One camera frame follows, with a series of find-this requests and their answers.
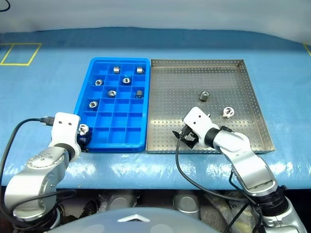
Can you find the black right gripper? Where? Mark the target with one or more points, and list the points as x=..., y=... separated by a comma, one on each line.
x=189, y=136

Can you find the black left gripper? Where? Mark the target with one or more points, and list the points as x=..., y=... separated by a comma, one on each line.
x=82, y=142

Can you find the metal roller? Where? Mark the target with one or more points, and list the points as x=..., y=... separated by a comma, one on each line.
x=83, y=128
x=204, y=95
x=116, y=69
x=111, y=93
x=139, y=94
x=98, y=82
x=139, y=70
x=228, y=112
x=126, y=80
x=93, y=104

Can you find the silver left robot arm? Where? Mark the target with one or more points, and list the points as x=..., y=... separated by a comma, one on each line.
x=36, y=177

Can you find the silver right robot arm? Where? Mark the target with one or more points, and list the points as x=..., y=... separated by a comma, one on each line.
x=247, y=165

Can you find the blue plastic compartment tray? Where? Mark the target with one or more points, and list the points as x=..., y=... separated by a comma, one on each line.
x=114, y=121

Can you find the perforated steel tray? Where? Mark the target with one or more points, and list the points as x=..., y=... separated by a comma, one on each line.
x=175, y=97

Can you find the silver rounded cylinder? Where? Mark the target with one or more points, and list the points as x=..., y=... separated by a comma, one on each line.
x=186, y=204
x=120, y=200

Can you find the grey robot torso dome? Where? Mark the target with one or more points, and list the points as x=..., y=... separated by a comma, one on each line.
x=145, y=222

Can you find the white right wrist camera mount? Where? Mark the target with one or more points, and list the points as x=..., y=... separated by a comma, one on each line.
x=200, y=125

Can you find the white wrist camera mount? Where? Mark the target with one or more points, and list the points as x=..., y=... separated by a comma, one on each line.
x=63, y=131
x=200, y=125

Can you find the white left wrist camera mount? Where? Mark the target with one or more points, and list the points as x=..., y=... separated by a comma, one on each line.
x=63, y=131

